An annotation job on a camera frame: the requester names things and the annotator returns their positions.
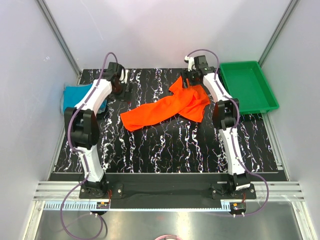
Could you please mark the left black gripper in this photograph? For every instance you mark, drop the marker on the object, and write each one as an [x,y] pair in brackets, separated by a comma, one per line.
[124,95]

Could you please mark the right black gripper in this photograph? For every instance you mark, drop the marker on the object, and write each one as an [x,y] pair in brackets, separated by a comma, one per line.
[185,73]

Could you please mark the orange t shirt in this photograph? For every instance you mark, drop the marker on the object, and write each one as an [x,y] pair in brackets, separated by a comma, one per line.
[188,102]

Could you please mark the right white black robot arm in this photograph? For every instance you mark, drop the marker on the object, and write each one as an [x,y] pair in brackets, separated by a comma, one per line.
[225,118]

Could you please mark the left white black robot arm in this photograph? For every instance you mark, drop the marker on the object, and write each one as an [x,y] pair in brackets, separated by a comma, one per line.
[82,129]

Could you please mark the folded teal t shirt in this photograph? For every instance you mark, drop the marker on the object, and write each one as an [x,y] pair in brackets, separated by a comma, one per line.
[72,95]

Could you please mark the green plastic tray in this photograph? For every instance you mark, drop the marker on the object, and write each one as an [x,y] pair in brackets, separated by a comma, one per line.
[246,82]

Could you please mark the black marbled table mat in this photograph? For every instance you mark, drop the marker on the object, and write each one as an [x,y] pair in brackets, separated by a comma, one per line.
[176,145]

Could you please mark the left orange black connector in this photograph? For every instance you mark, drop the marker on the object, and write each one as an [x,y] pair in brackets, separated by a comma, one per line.
[103,205]

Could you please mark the orange black connector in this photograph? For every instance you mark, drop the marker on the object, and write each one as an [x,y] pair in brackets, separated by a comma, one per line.
[103,205]
[238,206]

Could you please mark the right orange black connector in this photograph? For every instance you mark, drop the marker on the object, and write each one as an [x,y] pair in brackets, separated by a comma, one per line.
[238,206]

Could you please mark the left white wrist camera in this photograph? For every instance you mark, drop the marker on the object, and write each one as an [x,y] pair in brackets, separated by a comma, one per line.
[124,76]

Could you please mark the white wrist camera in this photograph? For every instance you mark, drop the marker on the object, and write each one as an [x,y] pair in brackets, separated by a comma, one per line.
[124,76]
[190,62]

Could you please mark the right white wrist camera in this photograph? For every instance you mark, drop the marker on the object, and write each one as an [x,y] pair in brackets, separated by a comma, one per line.
[190,62]

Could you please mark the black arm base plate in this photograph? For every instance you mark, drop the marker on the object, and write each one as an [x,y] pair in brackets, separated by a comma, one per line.
[209,185]

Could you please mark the aluminium frame rail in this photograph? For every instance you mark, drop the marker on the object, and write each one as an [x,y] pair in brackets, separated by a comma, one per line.
[279,191]

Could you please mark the white slotted cable duct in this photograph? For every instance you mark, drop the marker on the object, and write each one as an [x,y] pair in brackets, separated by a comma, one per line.
[92,206]

